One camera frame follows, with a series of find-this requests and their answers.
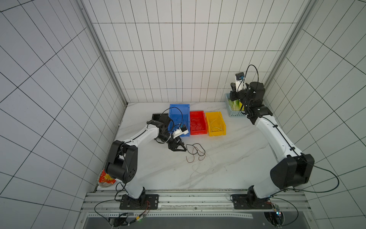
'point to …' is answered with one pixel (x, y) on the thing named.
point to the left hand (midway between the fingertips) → (180, 148)
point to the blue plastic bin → (179, 115)
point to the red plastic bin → (198, 122)
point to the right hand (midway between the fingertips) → (226, 82)
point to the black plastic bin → (161, 120)
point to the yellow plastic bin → (211, 115)
